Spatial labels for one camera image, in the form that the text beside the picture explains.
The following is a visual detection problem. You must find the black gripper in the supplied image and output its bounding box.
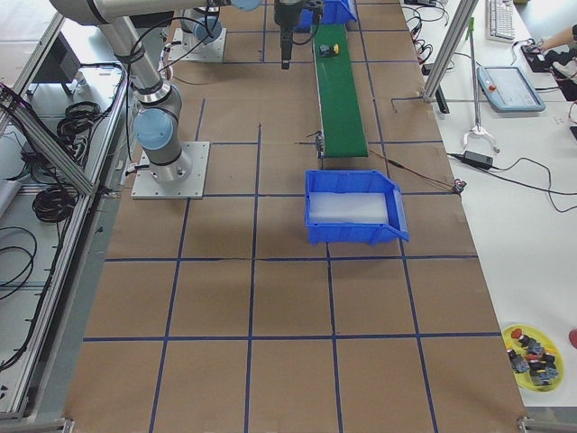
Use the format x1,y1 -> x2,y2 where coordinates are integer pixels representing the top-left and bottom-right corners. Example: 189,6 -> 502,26
279,23 -> 295,69

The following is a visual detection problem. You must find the yellow mushroom push button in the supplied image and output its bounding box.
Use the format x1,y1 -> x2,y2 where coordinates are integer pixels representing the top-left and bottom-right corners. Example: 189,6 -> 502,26
318,43 -> 340,58

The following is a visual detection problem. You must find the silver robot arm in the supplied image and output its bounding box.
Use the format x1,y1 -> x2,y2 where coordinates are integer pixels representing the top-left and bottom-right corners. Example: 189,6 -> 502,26
274,0 -> 302,70
51,1 -> 238,183

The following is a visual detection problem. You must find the person hand at desk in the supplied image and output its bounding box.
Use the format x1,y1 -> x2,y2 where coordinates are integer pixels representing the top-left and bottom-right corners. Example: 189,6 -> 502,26
540,25 -> 576,51

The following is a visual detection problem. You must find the blue bin left side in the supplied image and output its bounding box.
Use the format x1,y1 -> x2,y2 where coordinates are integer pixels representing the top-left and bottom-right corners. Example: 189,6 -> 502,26
296,0 -> 358,32

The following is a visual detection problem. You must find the blue bin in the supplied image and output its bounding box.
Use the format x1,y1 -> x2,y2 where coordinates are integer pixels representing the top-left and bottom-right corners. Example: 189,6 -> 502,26
304,170 -> 410,245
296,0 -> 358,32

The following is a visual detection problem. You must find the green conveyor belt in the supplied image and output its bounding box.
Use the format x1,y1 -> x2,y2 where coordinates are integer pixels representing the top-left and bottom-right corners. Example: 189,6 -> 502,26
314,24 -> 368,158

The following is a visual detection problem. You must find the blue bin right side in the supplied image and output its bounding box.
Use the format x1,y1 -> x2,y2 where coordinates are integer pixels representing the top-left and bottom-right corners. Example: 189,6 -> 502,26
304,170 -> 410,245

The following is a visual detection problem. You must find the white foam pad right bin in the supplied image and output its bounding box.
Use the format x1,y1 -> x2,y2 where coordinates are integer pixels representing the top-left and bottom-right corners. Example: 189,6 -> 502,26
308,192 -> 389,224

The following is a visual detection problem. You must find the white keyboard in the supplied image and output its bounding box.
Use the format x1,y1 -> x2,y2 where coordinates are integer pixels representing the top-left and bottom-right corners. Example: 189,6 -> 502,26
485,0 -> 515,43

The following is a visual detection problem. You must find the black power adapter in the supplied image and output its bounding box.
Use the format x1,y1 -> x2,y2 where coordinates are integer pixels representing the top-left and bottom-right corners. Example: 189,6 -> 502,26
463,151 -> 493,170

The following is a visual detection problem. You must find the teach pendant tablet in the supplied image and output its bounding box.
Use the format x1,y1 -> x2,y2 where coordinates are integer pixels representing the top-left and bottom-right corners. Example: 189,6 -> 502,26
476,66 -> 545,113

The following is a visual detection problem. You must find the metal reacher grabber tool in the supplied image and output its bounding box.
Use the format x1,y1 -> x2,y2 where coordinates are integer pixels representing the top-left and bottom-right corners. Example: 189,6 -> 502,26
463,17 -> 500,154

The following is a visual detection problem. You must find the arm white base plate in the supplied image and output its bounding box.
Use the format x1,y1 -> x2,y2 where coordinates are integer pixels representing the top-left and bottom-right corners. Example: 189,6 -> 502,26
169,27 -> 226,63
132,142 -> 210,199

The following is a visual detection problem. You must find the aluminium frame post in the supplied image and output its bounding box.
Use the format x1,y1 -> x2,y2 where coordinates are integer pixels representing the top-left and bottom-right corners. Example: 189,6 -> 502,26
422,0 -> 478,102

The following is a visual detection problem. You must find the red black conveyor wire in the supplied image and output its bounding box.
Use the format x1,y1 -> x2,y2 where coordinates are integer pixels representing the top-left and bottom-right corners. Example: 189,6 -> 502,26
369,151 -> 466,194

